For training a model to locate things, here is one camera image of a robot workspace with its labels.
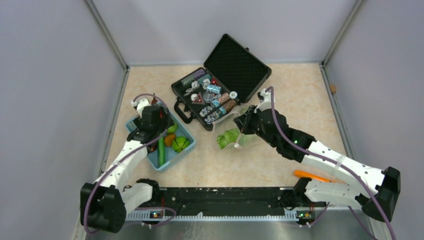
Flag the red cherry tomato bunch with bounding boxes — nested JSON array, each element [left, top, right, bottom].
[[150, 96, 165, 120]]

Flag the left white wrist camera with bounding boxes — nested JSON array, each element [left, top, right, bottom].
[[130, 97, 151, 118]]

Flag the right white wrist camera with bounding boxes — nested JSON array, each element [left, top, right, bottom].
[[255, 88, 275, 112]]

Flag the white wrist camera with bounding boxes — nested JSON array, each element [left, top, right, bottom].
[[255, 88, 275, 112], [130, 97, 151, 118]]

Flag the clear round dealer button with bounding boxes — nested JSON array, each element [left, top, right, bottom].
[[202, 92, 215, 103]]

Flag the green cucumber toy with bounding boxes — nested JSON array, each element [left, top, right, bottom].
[[157, 137, 166, 167]]

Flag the white cable duct strip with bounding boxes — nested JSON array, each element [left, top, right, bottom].
[[125, 210, 299, 222]]

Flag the green striped round fruit toy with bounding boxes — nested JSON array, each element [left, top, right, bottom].
[[171, 136, 191, 153]]

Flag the clear zip top bag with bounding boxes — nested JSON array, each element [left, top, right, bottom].
[[211, 105, 263, 150]]

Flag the green napa cabbage toy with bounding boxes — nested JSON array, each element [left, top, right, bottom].
[[216, 128, 246, 150]]

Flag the black poker chip case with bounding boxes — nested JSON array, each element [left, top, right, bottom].
[[171, 33, 272, 131]]

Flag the orange marker pen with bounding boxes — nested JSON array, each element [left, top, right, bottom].
[[293, 170, 332, 183]]

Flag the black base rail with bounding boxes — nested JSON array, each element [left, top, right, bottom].
[[141, 187, 326, 217]]

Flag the light blue plastic basket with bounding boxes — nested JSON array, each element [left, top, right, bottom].
[[118, 102, 196, 172]]

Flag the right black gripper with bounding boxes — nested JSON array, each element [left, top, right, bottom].
[[233, 104, 278, 148]]

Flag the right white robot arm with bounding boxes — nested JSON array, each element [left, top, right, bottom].
[[233, 105, 401, 222]]

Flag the red triangle dealer token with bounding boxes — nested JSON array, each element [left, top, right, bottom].
[[191, 93, 205, 105]]

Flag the orange brown fruit toy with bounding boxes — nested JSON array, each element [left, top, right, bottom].
[[163, 133, 177, 147]]

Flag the green bell pepper toy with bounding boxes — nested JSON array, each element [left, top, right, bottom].
[[167, 123, 178, 134]]

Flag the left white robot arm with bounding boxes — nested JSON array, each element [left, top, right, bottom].
[[79, 104, 173, 234]]

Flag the white single poker chip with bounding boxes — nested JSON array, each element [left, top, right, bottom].
[[229, 91, 238, 99]]

